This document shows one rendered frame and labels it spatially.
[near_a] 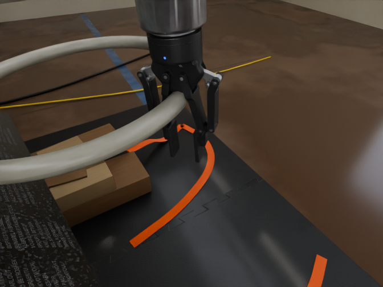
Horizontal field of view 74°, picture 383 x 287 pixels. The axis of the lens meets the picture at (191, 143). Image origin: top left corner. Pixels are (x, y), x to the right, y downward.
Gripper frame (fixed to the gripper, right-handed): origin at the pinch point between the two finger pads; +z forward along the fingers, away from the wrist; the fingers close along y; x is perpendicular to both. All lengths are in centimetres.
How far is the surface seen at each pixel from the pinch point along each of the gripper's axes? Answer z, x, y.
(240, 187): 87, -64, -2
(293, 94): 93, -188, -25
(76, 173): 57, -25, 72
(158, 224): 83, -25, 32
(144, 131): -10.1, 10.3, 1.1
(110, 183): 63, -29, 57
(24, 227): 13.6, 19.3, 29.1
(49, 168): -10.1, 19.5, 8.9
